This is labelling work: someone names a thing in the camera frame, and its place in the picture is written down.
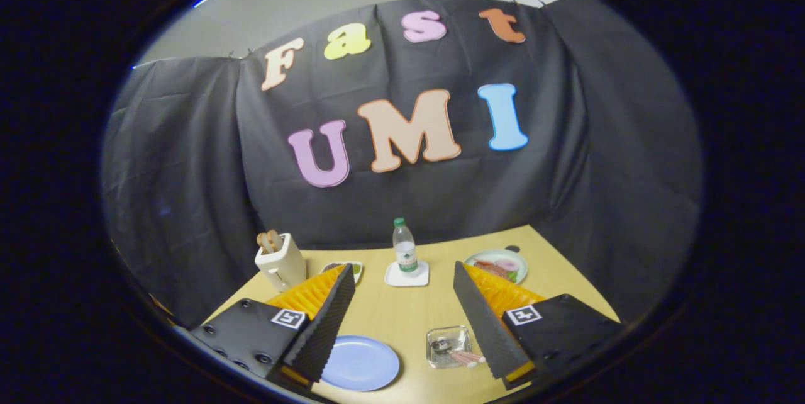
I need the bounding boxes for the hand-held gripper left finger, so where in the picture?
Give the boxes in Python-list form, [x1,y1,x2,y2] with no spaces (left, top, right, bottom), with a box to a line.
[189,263,357,392]

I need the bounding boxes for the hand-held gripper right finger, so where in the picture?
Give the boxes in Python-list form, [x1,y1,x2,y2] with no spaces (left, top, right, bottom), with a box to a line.
[453,261,623,391]

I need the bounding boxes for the checkered handle fork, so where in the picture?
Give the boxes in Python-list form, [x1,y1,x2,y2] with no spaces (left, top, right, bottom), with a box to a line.
[440,347,487,368]

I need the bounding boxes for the checkered handle spoon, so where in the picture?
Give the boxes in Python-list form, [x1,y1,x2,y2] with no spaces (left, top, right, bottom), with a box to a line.
[431,339,479,361]

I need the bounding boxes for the blue round plate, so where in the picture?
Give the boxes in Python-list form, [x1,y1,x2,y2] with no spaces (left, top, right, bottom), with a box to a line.
[321,335,401,392]

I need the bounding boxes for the red meat slices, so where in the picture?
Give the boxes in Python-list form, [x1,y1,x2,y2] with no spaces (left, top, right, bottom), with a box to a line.
[473,259,519,280]

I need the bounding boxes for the white divided condiment dish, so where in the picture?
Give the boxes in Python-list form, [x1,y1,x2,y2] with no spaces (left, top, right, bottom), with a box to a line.
[321,261,364,284]

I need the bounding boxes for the white plate with food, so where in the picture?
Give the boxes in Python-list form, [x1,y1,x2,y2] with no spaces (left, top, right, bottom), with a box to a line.
[464,249,528,284]

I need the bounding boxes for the cream toaster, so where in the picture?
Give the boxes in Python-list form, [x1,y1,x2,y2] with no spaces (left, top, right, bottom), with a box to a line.
[254,233,308,293]

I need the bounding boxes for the white square coaster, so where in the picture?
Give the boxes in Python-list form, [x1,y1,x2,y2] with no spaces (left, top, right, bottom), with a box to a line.
[384,259,430,288]

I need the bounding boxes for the clear plastic water bottle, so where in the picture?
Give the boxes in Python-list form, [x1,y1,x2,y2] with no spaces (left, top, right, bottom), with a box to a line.
[392,217,419,274]

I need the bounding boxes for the metal wire cutlery basket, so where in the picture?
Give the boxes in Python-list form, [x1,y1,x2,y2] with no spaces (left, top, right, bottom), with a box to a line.
[426,325,474,370]

